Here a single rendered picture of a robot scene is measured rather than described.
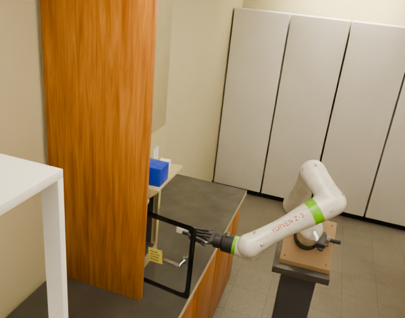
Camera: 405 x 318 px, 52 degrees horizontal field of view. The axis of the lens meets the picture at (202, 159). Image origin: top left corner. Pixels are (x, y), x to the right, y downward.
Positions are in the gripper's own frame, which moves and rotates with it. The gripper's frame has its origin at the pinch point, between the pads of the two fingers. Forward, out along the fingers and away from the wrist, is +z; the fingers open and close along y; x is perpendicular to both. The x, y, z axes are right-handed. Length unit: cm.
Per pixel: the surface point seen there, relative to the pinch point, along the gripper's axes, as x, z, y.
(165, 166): -36.0, 9.8, 6.8
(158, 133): -45, 21, -8
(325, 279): 28, -75, -32
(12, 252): 3, 63, 47
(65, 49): -84, 51, 22
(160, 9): -102, 22, -4
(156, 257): 6.4, 6.3, 17.7
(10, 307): 30, 62, 52
